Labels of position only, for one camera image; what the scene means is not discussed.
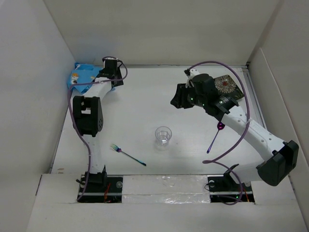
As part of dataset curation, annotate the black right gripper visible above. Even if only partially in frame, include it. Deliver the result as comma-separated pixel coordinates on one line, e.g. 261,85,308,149
170,82,207,109

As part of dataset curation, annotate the blue space print cloth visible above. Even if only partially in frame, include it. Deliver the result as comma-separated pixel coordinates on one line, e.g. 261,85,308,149
67,63,114,97

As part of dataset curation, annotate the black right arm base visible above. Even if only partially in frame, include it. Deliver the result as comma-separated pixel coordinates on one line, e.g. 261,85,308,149
204,170,255,204

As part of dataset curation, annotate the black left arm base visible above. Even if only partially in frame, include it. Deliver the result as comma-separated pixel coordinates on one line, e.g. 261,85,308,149
76,169,124,203

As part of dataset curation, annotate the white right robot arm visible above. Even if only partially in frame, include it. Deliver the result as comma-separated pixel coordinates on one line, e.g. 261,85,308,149
170,69,299,190

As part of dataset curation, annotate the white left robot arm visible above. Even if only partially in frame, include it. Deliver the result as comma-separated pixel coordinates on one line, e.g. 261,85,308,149
72,57,124,192

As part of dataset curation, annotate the clear plastic cup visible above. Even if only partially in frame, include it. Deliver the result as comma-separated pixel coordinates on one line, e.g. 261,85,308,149
154,126,172,150

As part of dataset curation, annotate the purple metal spoon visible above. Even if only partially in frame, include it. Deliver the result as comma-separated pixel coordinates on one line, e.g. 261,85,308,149
207,122,225,154

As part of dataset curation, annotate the black floral square plate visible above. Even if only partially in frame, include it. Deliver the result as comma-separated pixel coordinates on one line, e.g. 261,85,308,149
214,75,244,101

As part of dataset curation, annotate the iridescent metal fork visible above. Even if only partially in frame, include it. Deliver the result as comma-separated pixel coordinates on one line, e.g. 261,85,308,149
111,144,147,166

